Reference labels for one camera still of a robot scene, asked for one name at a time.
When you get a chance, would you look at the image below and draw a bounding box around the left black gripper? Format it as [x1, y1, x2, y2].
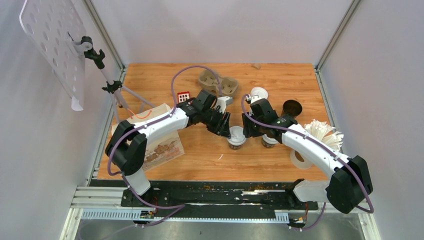
[201, 108, 233, 140]

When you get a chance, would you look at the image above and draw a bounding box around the white plastic cup lid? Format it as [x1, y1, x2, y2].
[261, 134, 279, 145]

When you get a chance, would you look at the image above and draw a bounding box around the dark brown plastic cup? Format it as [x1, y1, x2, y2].
[261, 140, 275, 148]

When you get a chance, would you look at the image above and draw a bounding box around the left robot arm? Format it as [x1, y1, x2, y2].
[105, 89, 233, 207]

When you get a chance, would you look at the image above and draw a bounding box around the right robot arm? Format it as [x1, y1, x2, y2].
[241, 94, 375, 214]

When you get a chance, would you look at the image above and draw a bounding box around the stack of white lids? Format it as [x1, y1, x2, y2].
[250, 86, 269, 99]

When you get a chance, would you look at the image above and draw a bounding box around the cardboard cup carrier tray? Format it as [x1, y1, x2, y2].
[197, 69, 239, 97]

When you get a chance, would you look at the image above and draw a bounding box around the red toy block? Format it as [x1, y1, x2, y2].
[177, 91, 191, 103]

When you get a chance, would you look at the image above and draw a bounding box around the white straw holder cup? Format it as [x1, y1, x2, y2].
[289, 149, 314, 170]

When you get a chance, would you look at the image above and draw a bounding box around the wrapped white straws bundle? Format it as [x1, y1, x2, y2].
[304, 119, 344, 152]

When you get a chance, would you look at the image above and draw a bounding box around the tripod stand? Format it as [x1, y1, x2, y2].
[67, 34, 156, 123]

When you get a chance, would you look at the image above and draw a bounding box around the perforated white panel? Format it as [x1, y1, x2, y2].
[19, 0, 86, 111]

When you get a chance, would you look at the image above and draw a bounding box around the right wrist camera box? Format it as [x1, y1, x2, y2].
[245, 94, 262, 105]

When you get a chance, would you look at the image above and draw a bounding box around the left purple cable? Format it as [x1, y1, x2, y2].
[106, 65, 223, 177]

